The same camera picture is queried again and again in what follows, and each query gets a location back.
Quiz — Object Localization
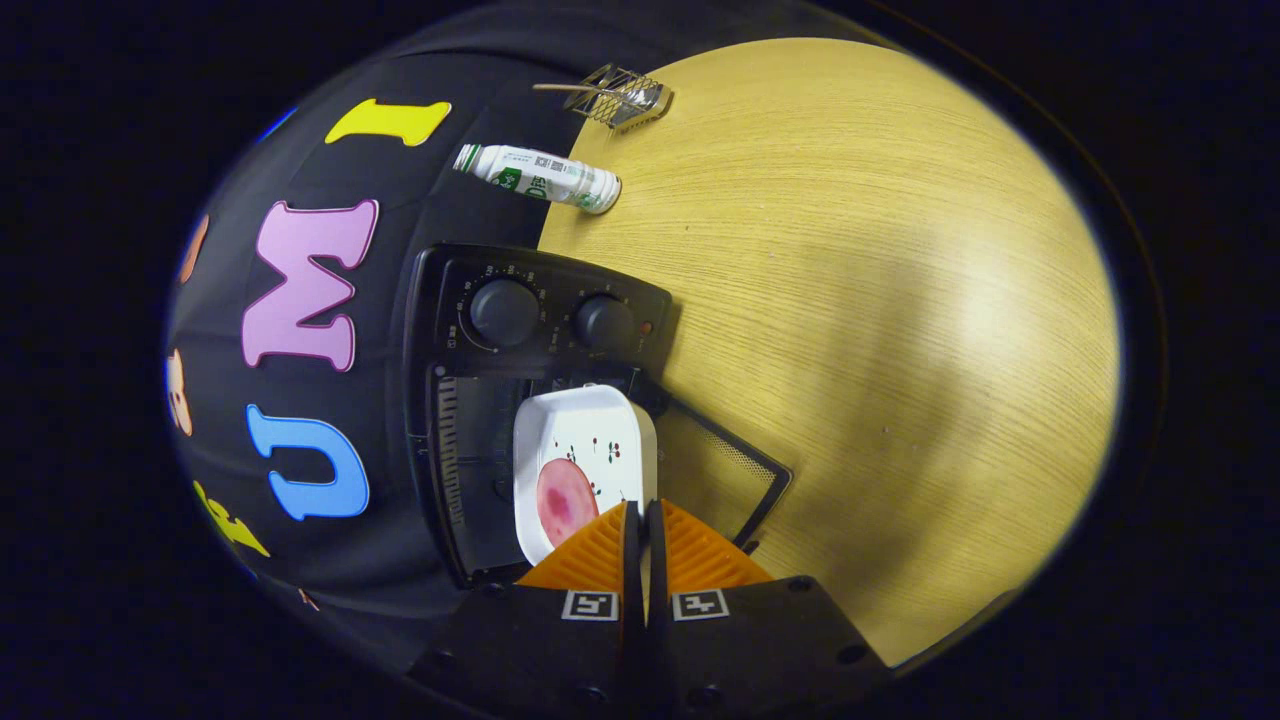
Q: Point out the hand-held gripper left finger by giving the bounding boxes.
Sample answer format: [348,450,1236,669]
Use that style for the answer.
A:
[410,500,641,716]

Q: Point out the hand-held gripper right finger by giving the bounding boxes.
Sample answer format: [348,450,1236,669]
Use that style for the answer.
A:
[645,498,891,713]

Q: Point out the black toaster oven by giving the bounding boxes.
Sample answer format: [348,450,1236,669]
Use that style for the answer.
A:
[402,243,793,589]

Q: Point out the pink round food slice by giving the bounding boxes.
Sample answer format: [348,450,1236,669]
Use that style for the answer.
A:
[536,458,601,536]

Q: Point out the metal wire utensil holder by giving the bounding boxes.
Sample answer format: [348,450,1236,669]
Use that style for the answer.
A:
[575,64,673,131]

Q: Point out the white rectangular plate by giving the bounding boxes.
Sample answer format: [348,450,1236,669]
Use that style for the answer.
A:
[513,385,659,566]

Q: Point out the white green-label drink bottle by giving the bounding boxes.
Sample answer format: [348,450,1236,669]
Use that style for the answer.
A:
[453,143,623,215]

